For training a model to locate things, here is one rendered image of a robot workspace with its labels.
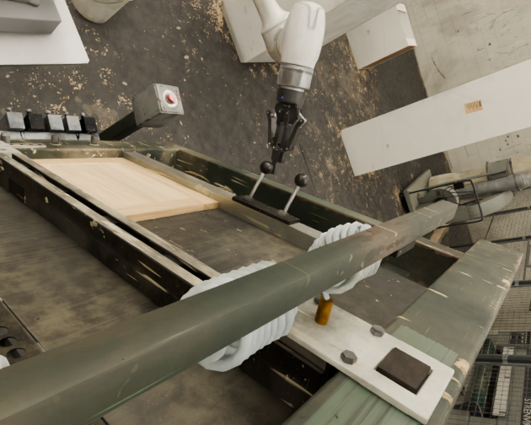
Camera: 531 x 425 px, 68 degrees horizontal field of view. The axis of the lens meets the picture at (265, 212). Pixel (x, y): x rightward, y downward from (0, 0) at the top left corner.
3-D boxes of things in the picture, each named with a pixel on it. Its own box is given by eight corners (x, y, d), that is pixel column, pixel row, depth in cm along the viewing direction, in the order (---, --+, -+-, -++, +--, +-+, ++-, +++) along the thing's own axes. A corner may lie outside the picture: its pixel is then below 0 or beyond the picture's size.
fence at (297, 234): (134, 162, 142) (135, 151, 141) (373, 272, 90) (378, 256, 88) (122, 163, 138) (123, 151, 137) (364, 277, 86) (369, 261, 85)
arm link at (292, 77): (292, 67, 110) (288, 88, 112) (273, 61, 103) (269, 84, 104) (319, 71, 105) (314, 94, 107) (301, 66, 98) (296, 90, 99)
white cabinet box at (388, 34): (356, 30, 579) (404, 4, 533) (369, 68, 586) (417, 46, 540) (345, 29, 544) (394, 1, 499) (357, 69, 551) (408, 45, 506)
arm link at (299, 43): (322, 70, 100) (307, 70, 112) (337, 3, 96) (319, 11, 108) (282, 61, 97) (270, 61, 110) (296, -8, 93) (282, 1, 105)
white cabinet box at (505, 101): (358, 124, 516) (545, 54, 387) (372, 165, 523) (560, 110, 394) (339, 131, 469) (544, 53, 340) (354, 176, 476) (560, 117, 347)
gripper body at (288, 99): (313, 93, 106) (305, 126, 109) (287, 88, 111) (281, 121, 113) (297, 89, 100) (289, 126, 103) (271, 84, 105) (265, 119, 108)
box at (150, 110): (153, 102, 170) (179, 86, 159) (159, 128, 170) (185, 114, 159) (129, 99, 161) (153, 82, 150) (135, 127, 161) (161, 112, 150)
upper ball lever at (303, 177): (277, 218, 103) (301, 174, 105) (289, 223, 101) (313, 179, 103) (271, 213, 100) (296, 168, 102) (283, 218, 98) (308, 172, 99)
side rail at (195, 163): (185, 174, 163) (189, 148, 160) (458, 293, 103) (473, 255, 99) (174, 175, 159) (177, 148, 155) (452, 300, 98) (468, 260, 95)
